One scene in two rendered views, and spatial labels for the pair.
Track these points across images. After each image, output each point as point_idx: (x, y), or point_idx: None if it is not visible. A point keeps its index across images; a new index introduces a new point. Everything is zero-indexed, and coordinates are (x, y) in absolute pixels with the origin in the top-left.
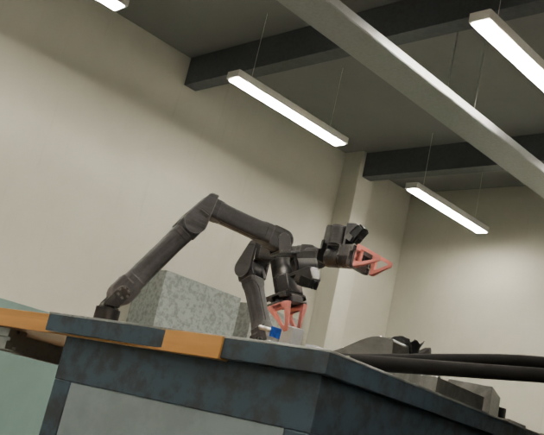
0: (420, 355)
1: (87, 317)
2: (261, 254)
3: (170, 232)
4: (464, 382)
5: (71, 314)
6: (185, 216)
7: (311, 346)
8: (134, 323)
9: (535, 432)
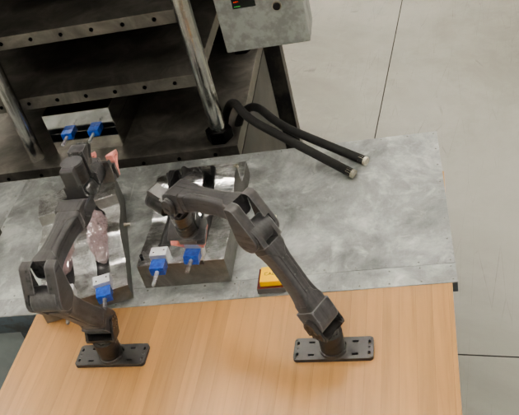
0: (301, 142)
1: (453, 249)
2: (61, 265)
3: (285, 244)
4: (115, 187)
5: (455, 263)
6: (278, 221)
7: (167, 250)
8: (448, 217)
9: (178, 161)
